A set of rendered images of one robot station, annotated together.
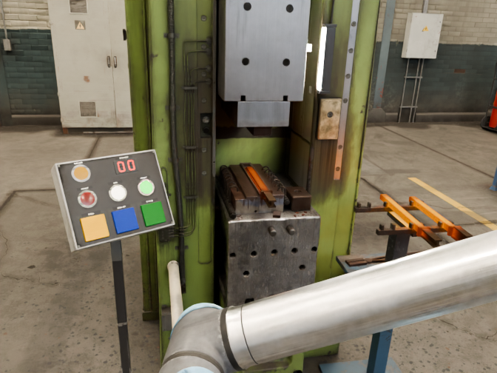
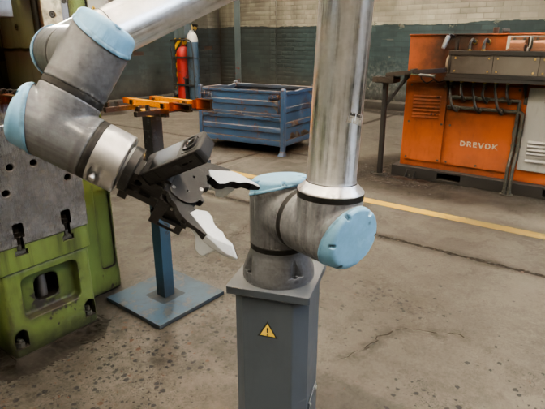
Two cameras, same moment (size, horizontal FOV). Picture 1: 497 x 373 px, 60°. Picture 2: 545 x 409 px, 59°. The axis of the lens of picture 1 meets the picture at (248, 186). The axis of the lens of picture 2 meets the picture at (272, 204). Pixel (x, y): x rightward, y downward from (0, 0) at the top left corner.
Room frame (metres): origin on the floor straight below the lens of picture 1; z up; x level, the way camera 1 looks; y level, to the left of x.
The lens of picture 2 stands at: (-0.34, 0.35, 1.19)
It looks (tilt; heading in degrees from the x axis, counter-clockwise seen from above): 19 degrees down; 319
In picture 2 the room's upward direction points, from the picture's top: straight up
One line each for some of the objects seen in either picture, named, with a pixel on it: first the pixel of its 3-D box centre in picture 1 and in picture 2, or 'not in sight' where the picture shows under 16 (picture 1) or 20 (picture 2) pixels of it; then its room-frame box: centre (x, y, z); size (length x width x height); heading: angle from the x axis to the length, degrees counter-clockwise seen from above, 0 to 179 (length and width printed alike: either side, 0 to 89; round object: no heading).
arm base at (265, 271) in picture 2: not in sight; (278, 256); (0.53, -0.43, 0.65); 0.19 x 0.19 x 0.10
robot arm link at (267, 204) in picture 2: not in sight; (281, 208); (0.52, -0.43, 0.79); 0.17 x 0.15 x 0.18; 178
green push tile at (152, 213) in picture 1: (152, 214); not in sight; (1.35, 0.33, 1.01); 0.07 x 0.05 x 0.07; 128
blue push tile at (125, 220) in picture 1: (124, 220); not in sight; (1.29, 0.40, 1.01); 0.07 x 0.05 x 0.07; 128
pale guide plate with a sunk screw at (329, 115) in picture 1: (328, 119); (51, 19); (1.79, -0.33, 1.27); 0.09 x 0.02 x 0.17; 103
